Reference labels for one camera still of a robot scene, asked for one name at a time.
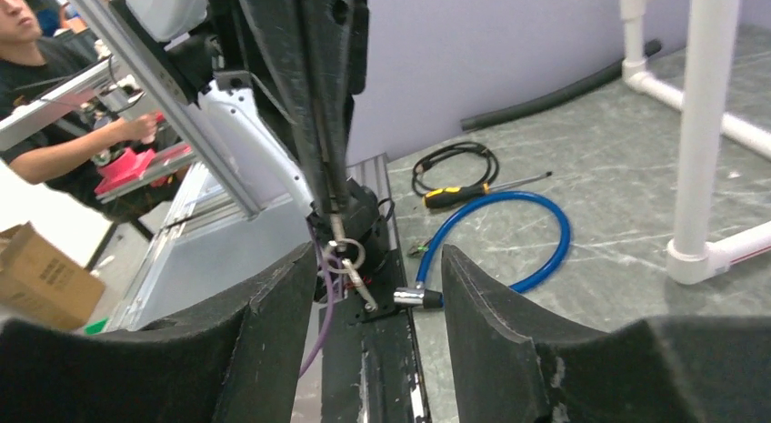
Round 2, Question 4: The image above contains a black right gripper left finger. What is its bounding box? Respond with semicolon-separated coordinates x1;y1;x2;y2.
1;244;317;422

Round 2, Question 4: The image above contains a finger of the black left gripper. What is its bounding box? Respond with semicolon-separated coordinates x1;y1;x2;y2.
303;0;369;213
238;0;332;214

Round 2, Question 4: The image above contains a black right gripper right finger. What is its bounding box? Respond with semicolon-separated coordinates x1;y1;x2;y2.
441;245;770;422

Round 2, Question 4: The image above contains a silver key pair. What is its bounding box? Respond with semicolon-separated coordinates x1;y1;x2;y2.
322;214;379;313

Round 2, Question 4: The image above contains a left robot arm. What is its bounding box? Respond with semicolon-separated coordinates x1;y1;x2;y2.
109;0;370;214

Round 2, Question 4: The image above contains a black foam tube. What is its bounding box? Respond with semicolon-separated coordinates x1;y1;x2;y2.
459;57;624;133

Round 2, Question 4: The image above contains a yellow black screwdriver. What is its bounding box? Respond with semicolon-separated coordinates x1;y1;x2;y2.
422;171;553;210

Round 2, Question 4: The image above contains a cardboard box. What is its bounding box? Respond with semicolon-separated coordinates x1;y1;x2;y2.
1;223;105;330

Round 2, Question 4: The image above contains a red object on desk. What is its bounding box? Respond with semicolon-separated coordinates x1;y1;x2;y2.
95;143;195;203

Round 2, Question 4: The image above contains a person in black shirt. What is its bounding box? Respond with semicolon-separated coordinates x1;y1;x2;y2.
1;0;185;223

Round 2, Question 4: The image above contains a blue cable lock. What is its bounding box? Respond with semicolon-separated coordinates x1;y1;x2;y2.
393;191;572;309

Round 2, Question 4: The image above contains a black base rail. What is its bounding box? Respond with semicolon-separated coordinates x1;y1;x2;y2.
320;179;431;422

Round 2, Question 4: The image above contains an aluminium frame rail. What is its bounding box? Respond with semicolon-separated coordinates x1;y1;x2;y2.
69;0;260;217

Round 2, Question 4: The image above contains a black coiled cable left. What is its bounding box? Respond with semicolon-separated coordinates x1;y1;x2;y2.
412;141;500;197

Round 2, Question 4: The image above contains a white pvc pipe frame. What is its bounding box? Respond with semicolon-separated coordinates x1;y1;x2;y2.
619;0;770;285

